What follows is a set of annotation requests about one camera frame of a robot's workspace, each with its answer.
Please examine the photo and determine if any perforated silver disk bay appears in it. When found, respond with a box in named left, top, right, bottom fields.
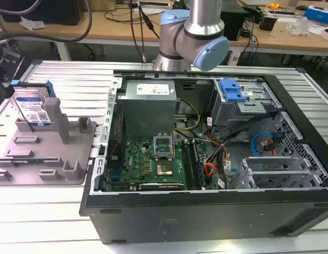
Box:
left=234, top=111, right=328, bottom=189

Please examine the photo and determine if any hard disk in blue carrier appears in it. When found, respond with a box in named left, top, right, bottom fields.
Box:
left=10, top=80, right=57, bottom=127

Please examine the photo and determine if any CPU socket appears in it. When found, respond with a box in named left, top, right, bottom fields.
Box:
left=152, top=134, right=176, bottom=161

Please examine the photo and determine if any grey power supply unit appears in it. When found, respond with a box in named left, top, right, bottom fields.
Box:
left=116, top=80, right=180, bottom=140

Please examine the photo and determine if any green motherboard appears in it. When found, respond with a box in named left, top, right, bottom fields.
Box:
left=107, top=137, right=207, bottom=191

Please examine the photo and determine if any gold chipset heatsink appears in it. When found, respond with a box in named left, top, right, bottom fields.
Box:
left=156, top=164, right=174, bottom=176

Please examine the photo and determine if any RAM slot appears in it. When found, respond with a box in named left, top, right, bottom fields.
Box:
left=181, top=140, right=204, bottom=190

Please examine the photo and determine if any blue drive bay latch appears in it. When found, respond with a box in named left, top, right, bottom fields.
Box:
left=219, top=78, right=247, bottom=103

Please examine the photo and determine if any silver optical drive cage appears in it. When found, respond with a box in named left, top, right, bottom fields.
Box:
left=210, top=78, right=282, bottom=128

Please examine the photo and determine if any black open PC case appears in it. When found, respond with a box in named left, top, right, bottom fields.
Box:
left=78, top=67, right=328, bottom=246

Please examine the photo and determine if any wooden desk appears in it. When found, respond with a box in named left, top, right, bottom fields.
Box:
left=2, top=0, right=328, bottom=52

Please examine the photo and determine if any grey parts rack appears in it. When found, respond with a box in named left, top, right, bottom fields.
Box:
left=0, top=97, right=97, bottom=186

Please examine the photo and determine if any black box on desk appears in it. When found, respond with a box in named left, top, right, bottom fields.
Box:
left=0, top=0, right=85, bottom=26

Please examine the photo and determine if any blue cardboard box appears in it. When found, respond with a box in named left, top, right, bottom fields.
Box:
left=304, top=5, right=328, bottom=26

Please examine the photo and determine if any orange wire bundle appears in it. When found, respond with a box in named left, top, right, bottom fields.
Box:
left=203, top=162, right=216, bottom=178

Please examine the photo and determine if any black and yellow wire bundle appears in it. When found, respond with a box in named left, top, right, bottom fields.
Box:
left=203, top=111, right=280, bottom=175

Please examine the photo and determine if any blue SATA wire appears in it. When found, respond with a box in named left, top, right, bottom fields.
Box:
left=251, top=131, right=283, bottom=157

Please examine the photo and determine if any black hanging cable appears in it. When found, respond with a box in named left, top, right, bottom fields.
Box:
left=128, top=0, right=161, bottom=64

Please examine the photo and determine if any black thick hose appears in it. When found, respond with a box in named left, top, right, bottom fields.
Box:
left=0, top=0, right=93, bottom=43

